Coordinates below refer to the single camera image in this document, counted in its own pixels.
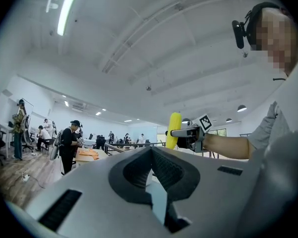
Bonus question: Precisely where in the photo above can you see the whiteboard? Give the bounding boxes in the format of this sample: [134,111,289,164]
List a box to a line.
[21,97,35,130]

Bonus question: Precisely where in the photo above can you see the yellow corn cob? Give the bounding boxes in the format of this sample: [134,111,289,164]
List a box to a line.
[165,112,183,150]

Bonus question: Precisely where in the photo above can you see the orange cloth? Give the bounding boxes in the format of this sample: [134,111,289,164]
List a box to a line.
[77,148,100,161]

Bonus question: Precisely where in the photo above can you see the person's head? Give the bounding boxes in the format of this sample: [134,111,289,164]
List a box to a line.
[245,1,298,77]

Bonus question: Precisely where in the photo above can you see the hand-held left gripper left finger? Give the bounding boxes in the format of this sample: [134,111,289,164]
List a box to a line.
[108,147,154,206]

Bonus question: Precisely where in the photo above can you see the wooden table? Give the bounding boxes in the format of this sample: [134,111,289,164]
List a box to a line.
[73,148,110,167]

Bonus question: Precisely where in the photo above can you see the long ceiling tube light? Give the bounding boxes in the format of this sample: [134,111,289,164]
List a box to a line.
[57,0,83,37]

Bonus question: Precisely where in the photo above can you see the person's right forearm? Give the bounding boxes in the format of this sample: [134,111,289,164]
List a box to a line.
[203,132,251,160]

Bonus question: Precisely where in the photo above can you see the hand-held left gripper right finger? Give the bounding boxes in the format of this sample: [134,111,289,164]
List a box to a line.
[151,147,201,203]

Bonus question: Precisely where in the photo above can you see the person's gray shirt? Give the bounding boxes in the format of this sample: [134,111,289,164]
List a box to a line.
[246,47,298,158]

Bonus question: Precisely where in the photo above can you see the black head-mounted camera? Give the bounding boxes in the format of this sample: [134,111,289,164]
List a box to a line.
[231,20,246,50]

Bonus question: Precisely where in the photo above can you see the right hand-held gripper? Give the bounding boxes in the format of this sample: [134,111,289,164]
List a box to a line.
[168,113,214,154]

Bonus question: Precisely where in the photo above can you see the black railing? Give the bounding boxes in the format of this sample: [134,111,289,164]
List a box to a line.
[103,141,166,156]

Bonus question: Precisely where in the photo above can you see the black office chair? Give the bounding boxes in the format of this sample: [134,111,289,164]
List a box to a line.
[22,129,35,153]

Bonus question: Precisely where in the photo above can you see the ceiling air conditioner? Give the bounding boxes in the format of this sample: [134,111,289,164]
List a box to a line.
[71,102,87,112]

